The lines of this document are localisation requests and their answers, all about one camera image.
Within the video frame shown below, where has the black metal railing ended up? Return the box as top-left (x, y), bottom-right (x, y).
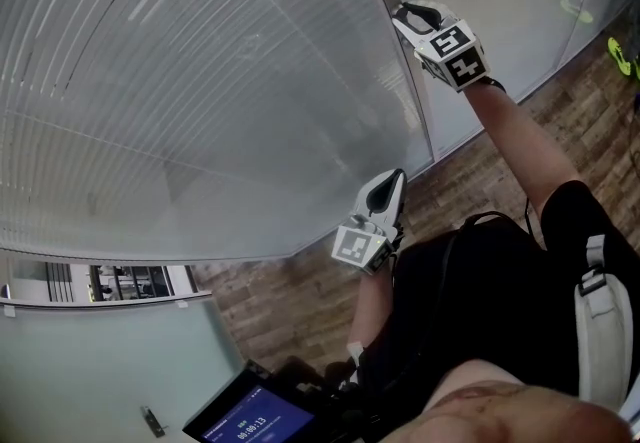
top-left (45, 261), bottom-right (74, 303)

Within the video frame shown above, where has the grey backpack strap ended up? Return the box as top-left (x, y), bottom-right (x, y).
top-left (573, 233), bottom-right (634, 410)

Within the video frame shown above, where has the frosted glass door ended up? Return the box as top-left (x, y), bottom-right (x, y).
top-left (0, 293), bottom-right (246, 443)

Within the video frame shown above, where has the person's right forearm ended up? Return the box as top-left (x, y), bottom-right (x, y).
top-left (464, 80), bottom-right (581, 225)

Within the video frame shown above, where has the person's left forearm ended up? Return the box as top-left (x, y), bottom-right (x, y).
top-left (347, 268), bottom-right (396, 350)

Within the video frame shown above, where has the person's face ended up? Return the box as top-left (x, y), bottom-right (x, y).
top-left (377, 358), bottom-right (634, 443)

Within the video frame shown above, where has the person's black shirt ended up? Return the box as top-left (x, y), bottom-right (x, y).
top-left (357, 179), bottom-right (640, 437)

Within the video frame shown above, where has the black tablet with blue screen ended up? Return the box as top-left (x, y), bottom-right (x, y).
top-left (182, 360), bottom-right (351, 443)

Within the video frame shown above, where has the metal window frame post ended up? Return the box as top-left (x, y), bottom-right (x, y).
top-left (349, 0), bottom-right (439, 165)

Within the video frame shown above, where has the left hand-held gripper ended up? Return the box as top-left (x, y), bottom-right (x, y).
top-left (331, 168), bottom-right (408, 277)

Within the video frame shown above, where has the black framed window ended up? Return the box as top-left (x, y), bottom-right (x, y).
top-left (89, 264), bottom-right (174, 302)

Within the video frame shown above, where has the metal door handle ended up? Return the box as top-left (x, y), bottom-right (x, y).
top-left (139, 404), bottom-right (167, 438)

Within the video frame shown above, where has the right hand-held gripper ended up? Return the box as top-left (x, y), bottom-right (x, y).
top-left (392, 0), bottom-right (489, 93)

